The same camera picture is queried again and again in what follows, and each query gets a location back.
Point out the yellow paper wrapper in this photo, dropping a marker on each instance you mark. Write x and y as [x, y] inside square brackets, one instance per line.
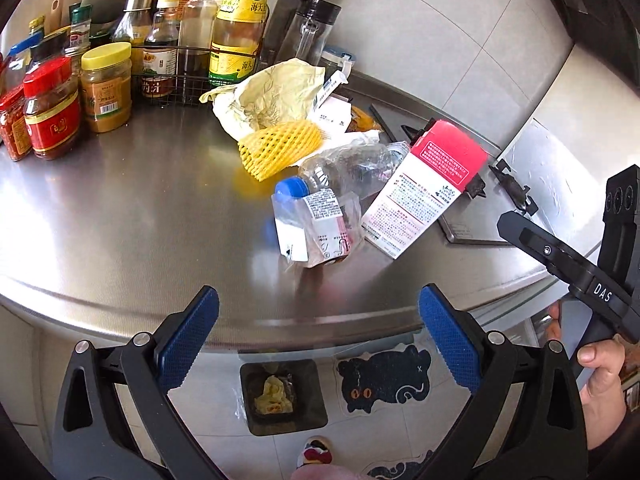
[280, 93]
[277, 398]

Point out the black lid glass oil jug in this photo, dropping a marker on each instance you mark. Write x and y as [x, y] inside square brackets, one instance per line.
[308, 32]

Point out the red lid chili jar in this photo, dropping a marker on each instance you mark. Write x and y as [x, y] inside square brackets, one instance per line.
[52, 108]

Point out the white milk carton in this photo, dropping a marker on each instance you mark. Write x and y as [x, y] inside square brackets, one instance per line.
[331, 114]

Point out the red white slipper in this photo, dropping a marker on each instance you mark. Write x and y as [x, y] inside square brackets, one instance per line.
[315, 451]

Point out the crushed clear plastic bottle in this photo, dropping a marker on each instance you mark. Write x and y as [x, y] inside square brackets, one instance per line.
[359, 169]

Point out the black cat floor mat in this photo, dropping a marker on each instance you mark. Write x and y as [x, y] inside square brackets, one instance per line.
[387, 377]

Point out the red white carton box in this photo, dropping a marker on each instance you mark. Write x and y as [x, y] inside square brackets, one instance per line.
[429, 180]

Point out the orange snack wrapper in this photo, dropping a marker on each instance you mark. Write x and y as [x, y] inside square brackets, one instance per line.
[360, 121]

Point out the gas stove burner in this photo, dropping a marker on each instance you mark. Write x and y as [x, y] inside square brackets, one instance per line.
[472, 219]

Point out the black trash bin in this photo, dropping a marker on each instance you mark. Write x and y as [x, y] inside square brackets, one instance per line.
[309, 408]

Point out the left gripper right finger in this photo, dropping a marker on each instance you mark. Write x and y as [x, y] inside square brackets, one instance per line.
[547, 435]

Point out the yellow lid sauce jar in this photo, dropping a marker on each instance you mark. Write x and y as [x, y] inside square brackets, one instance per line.
[105, 79]

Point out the blue lid glass jar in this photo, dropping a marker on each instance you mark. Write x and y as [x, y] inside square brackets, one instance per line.
[335, 59]

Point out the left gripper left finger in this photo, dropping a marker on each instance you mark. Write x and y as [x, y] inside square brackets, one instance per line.
[92, 438]

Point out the dark soy sauce bottle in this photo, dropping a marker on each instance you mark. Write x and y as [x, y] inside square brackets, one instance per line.
[160, 45]

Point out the clear plastic label bag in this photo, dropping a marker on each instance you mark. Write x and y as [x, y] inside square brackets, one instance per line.
[318, 228]

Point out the person right hand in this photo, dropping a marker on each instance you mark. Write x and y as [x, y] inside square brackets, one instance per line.
[606, 413]

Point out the green label vinegar bottle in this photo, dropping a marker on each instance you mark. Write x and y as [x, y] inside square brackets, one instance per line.
[237, 36]

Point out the steel cap oil bottle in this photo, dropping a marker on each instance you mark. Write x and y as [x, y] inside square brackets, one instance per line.
[134, 26]

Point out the yellow foam fruit net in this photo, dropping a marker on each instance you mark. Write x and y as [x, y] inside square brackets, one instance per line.
[266, 152]

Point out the black wire condiment rack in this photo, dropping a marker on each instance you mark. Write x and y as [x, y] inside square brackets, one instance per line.
[191, 79]

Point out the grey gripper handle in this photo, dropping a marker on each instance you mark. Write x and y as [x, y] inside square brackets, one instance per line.
[580, 325]

